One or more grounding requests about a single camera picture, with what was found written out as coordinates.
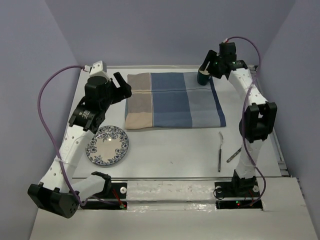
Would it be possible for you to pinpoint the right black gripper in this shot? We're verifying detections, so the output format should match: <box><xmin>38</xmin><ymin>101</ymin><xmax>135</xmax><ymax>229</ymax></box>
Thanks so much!
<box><xmin>197</xmin><ymin>50</ymin><xmax>224</xmax><ymax>80</ymax></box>

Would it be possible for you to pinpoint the green white ceramic mug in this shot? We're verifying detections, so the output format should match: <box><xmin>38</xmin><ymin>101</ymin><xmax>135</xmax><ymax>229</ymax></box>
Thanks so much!
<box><xmin>197</xmin><ymin>69</ymin><xmax>212</xmax><ymax>86</ymax></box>

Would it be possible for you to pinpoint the blue beige checked cloth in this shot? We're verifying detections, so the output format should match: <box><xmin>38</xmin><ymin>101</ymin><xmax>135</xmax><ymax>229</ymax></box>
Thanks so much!
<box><xmin>124</xmin><ymin>72</ymin><xmax>227</xmax><ymax>130</ymax></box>

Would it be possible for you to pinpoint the blue floral ceramic plate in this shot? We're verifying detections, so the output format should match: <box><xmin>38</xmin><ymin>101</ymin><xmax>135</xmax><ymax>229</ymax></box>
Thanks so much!
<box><xmin>85</xmin><ymin>125</ymin><xmax>129</xmax><ymax>167</ymax></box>

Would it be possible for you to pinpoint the silver fork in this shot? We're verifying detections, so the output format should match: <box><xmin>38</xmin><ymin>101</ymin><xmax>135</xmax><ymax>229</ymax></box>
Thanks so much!
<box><xmin>218</xmin><ymin>131</ymin><xmax>224</xmax><ymax>173</ymax></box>

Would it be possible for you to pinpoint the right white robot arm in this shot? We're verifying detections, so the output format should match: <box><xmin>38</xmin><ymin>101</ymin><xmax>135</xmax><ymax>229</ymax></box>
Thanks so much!
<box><xmin>197</xmin><ymin>40</ymin><xmax>278</xmax><ymax>201</ymax></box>

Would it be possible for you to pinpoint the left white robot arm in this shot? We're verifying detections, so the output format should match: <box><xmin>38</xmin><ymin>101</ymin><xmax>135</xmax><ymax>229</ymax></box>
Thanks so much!
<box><xmin>27</xmin><ymin>72</ymin><xmax>132</xmax><ymax>219</ymax></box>

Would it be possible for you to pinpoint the silver table knife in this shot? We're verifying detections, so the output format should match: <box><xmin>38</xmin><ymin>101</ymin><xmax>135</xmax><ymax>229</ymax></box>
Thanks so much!
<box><xmin>226</xmin><ymin>147</ymin><xmax>242</xmax><ymax>163</ymax></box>

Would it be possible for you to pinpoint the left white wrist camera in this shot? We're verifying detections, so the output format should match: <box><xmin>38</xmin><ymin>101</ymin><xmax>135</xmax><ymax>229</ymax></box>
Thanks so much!
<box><xmin>89</xmin><ymin>60</ymin><xmax>108</xmax><ymax>78</ymax></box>

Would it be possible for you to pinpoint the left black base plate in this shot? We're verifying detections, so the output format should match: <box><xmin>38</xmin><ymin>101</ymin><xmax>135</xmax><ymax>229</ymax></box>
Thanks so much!
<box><xmin>80</xmin><ymin>181</ymin><xmax>128</xmax><ymax>210</ymax></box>

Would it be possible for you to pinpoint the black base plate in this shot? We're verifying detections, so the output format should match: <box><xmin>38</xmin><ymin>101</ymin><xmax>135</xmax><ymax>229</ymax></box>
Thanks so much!
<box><xmin>213</xmin><ymin>181</ymin><xmax>263</xmax><ymax>210</ymax></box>
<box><xmin>80</xmin><ymin>181</ymin><xmax>128</xmax><ymax>210</ymax></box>

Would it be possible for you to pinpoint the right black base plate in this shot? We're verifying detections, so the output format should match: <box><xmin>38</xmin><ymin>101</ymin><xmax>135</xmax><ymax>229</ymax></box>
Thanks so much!
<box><xmin>213</xmin><ymin>181</ymin><xmax>263</xmax><ymax>210</ymax></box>

